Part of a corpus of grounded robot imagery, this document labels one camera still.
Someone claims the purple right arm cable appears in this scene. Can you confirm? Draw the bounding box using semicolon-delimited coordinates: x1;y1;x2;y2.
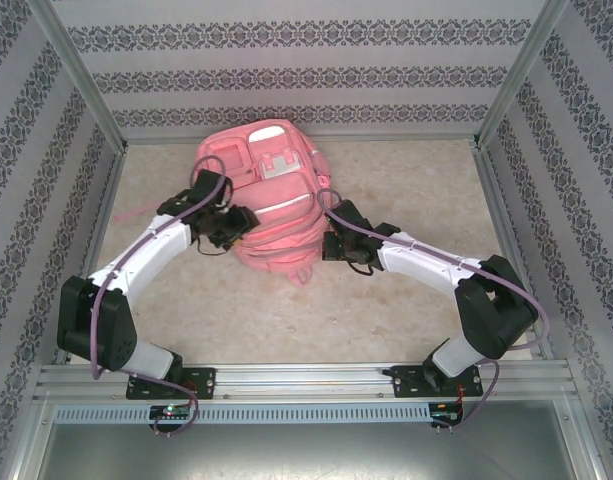
316;187;546;431

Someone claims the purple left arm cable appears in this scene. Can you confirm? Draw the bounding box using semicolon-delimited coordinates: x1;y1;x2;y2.
88;155;235;439

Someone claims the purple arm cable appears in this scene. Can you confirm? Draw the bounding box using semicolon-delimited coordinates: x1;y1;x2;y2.
316;187;546;431
88;155;235;439

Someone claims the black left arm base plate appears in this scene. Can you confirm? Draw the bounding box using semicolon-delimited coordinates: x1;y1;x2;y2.
125;367;218;401

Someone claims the slotted grey cable duct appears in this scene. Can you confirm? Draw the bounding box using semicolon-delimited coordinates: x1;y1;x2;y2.
52;403;433;425

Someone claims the pink backpack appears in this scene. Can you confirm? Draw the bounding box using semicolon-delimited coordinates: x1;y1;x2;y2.
114;118;333;287

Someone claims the grey metal sheet panel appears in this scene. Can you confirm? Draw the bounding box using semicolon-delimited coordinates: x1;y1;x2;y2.
15;399;600;480

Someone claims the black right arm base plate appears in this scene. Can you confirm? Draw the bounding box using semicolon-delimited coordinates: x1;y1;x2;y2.
380;364;482;400

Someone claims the aluminium frame post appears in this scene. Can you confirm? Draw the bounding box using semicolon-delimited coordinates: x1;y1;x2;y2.
28;0;130;154
475;0;570;149

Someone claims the aluminium frame side rail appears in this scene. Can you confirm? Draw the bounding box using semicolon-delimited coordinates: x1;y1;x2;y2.
54;149;127;365
474;147;555;360

